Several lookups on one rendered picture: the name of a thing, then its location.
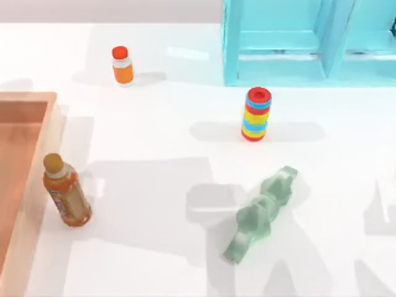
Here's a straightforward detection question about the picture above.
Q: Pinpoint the stack of coloured rings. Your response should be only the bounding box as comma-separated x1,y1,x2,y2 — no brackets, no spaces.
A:
241,87,273,142

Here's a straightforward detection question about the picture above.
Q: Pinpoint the pale green trophy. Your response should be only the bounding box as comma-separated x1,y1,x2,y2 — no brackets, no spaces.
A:
223,165,301,265

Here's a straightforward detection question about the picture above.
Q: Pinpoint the small orange bottle red cap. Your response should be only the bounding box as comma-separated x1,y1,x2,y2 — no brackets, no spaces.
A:
111,45,135,87

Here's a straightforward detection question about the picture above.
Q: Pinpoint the light blue rack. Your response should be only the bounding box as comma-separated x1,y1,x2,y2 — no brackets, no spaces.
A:
221,0,396,87

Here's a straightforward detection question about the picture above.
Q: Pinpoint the orange bottle brown cap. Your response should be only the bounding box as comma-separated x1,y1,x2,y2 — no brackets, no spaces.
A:
42,152,93,228

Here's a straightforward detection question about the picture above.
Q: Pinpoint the salmon-coloured shallow box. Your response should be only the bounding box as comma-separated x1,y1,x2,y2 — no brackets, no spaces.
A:
0,92,58,296

